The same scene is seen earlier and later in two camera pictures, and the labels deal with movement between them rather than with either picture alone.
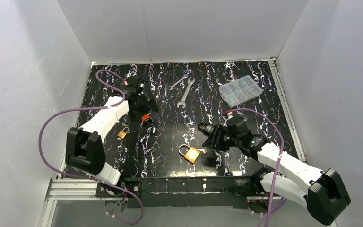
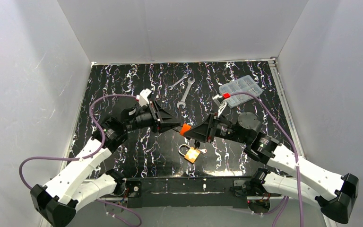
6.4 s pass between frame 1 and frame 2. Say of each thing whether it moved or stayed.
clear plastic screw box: stayed
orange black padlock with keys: moved
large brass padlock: stayed
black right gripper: moved
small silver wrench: stayed
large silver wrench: stayed
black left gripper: moved
